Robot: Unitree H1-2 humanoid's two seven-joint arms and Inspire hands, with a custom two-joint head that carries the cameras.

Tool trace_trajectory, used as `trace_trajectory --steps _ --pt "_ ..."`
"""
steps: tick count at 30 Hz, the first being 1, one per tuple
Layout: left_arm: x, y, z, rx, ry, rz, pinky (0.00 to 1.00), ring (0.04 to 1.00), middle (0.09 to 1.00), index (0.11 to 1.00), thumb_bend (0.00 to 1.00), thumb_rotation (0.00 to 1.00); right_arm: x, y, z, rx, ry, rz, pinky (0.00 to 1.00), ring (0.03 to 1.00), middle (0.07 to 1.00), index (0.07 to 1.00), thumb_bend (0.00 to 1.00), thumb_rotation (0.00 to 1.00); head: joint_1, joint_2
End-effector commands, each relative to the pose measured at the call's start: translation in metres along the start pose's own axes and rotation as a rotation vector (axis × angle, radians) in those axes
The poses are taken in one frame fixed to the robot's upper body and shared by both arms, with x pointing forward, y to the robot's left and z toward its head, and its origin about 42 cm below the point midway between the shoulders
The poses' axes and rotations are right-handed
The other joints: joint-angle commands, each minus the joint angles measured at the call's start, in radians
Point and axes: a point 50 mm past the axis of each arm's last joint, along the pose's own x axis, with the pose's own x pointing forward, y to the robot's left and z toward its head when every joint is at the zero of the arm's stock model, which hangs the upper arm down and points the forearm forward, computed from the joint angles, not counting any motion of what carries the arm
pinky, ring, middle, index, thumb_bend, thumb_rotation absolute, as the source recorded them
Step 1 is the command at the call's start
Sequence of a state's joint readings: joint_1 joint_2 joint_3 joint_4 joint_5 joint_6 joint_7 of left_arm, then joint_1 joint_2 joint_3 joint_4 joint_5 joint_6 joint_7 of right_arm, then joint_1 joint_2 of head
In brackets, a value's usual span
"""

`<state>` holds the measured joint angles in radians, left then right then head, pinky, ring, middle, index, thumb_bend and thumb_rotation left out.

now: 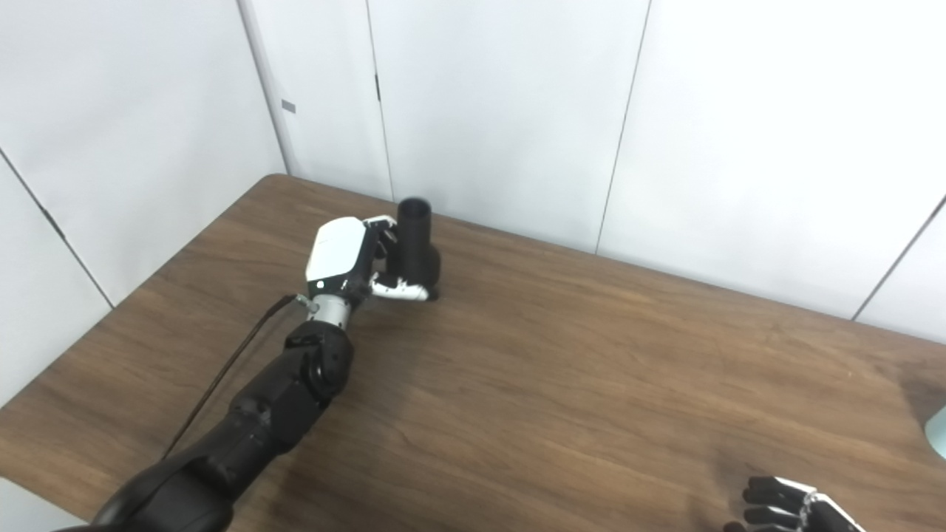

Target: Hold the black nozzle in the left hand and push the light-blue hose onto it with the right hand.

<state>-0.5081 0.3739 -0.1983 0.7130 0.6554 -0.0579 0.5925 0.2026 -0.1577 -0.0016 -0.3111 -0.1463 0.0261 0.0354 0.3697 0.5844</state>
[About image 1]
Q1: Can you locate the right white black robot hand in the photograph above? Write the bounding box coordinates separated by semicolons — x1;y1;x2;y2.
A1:
723;475;865;532

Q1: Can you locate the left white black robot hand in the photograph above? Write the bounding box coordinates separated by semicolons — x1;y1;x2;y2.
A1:
305;215;433;302

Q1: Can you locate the black flared nozzle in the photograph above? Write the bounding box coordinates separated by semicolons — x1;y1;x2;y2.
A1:
384;197;442;300

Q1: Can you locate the light-blue hose piece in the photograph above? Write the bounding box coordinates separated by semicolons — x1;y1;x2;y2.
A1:
925;405;946;459

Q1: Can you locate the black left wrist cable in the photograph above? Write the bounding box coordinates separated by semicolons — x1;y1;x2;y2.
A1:
161;294;307;460

